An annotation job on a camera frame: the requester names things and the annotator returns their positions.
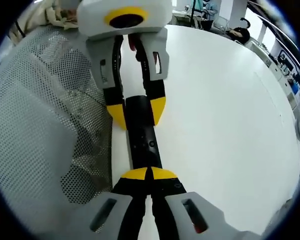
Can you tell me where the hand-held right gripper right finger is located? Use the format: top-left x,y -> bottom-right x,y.
147,166 -> 262,240

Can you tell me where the black tripod stand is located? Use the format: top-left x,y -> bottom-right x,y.
189,0 -> 199,26

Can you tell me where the grey mesh office chair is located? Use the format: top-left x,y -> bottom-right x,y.
0,24 -> 114,226

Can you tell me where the black remote control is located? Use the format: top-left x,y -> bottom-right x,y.
124,95 -> 164,171

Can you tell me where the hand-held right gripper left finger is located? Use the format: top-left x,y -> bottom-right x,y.
88,167 -> 149,240

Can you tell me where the person's left hand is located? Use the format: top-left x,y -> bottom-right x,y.
60,8 -> 79,31

